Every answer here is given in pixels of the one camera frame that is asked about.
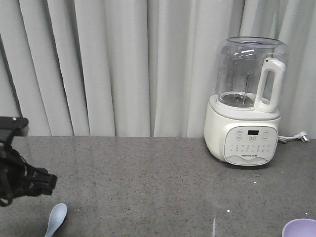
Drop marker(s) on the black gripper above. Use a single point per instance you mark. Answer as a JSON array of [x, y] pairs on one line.
[[17, 177]]

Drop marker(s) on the light blue plastic spoon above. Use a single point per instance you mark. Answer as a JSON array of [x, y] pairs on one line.
[[56, 219]]

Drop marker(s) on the purple plastic bowl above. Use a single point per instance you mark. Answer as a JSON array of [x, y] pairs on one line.
[[300, 228]]

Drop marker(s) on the white pleated curtain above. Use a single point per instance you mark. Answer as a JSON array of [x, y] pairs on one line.
[[141, 67]]

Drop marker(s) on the white blender with clear jar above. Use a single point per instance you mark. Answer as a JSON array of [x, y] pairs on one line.
[[242, 117]]

